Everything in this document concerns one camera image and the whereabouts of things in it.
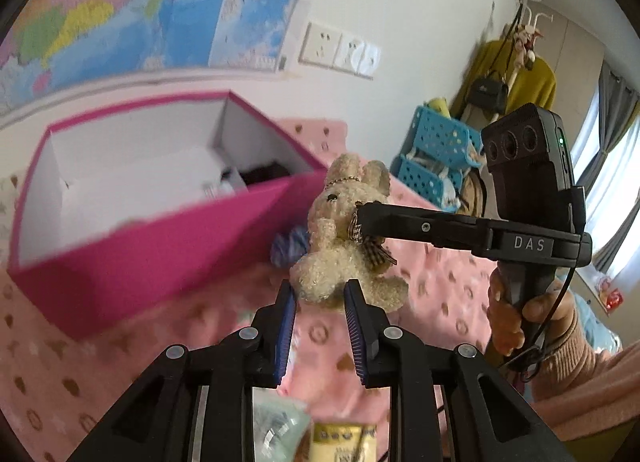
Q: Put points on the beige plush bunny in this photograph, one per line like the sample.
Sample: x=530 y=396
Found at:
x=338 y=252

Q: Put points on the white wall sockets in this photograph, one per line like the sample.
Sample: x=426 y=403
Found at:
x=340 y=51

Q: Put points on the blue checkered scrunchie cloth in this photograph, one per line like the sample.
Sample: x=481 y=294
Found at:
x=289 y=248

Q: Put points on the right hand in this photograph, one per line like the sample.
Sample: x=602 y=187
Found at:
x=506 y=322

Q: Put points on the blue perforated basket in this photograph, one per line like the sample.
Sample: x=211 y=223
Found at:
x=431 y=179
x=449 y=141

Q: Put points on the blue perforated basket lower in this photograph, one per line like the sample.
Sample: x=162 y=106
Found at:
x=431 y=179

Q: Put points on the pink storage box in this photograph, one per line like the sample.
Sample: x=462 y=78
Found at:
x=126 y=205

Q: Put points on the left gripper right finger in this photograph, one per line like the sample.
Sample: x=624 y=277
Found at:
x=357 y=319

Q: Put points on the black handbag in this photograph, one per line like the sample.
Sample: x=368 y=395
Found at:
x=489 y=93

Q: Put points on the grey curtain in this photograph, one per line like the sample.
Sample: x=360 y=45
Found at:
x=617 y=103

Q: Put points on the wall map poster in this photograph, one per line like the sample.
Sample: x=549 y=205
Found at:
x=55 y=44

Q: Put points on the right forearm pink sleeve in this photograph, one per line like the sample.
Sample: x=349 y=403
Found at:
x=580 y=392

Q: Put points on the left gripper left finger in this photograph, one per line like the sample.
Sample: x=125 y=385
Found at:
x=286 y=311

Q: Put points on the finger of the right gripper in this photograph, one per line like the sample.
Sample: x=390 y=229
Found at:
x=443 y=230

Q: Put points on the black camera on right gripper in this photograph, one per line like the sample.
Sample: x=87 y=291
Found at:
x=528 y=160

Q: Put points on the yellow hanging coat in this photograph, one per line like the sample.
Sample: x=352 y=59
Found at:
x=536 y=86

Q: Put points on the yellow tissue pack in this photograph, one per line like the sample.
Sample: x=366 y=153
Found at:
x=343 y=442

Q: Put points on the blue perforated basket upper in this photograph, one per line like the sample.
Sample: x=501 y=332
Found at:
x=449 y=141

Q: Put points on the green-white tissue pack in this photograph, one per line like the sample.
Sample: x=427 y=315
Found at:
x=279 y=424

